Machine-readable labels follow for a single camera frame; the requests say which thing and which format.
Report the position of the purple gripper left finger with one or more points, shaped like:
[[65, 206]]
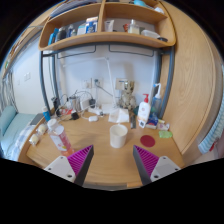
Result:
[[73, 168]]

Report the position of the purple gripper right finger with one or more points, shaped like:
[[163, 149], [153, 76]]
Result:
[[151, 167]]

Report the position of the red round coaster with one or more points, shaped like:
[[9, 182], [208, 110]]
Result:
[[147, 141]]

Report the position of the clear bottle pink label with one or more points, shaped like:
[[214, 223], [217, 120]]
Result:
[[57, 133]]

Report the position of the green small cloth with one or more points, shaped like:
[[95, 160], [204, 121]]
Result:
[[165, 134]]

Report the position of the white paper cup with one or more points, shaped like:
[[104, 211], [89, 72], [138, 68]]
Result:
[[118, 134]]

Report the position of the white computer mouse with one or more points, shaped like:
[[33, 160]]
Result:
[[93, 118]]

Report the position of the white pump bottle red cap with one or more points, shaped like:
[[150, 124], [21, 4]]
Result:
[[144, 111]]

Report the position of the white tissue pack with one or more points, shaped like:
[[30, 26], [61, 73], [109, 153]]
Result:
[[119, 115]]

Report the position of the white power strip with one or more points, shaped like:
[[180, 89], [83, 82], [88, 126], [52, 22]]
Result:
[[101, 110]]

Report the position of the clear blue pump bottle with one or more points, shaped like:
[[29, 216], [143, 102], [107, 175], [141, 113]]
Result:
[[156, 102]]

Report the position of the white desk lamp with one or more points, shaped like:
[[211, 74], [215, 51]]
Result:
[[93, 75]]

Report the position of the Groot figurine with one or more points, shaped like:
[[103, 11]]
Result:
[[127, 100]]

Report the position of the teal bed pillow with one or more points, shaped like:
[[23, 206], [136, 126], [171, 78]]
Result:
[[6, 118]]

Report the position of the clear jar on shelf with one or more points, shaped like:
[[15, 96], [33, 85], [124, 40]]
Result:
[[133, 28]]

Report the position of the blue white box on shelf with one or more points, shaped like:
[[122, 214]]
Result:
[[91, 25]]

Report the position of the white tube on shelf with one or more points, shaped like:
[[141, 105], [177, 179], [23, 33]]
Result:
[[109, 25]]

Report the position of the wooden wall shelf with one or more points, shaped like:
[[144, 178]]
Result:
[[153, 13]]

